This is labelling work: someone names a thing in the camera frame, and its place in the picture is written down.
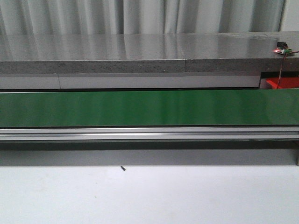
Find grey stone counter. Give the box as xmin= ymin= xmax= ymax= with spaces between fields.
xmin=0 ymin=32 xmax=299 ymax=90

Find green conveyor belt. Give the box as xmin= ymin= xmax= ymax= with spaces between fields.
xmin=0 ymin=89 xmax=299 ymax=128

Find red plastic bin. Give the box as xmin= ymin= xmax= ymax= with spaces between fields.
xmin=266 ymin=77 xmax=299 ymax=89

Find small green circuit board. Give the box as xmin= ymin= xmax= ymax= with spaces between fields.
xmin=273 ymin=42 xmax=298 ymax=55

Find white curtain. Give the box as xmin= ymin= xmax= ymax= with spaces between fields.
xmin=0 ymin=0 xmax=299 ymax=35

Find aluminium conveyor frame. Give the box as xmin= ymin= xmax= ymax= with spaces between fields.
xmin=0 ymin=126 xmax=299 ymax=167

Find red and black wires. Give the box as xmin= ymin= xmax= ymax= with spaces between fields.
xmin=277 ymin=52 xmax=288 ymax=90

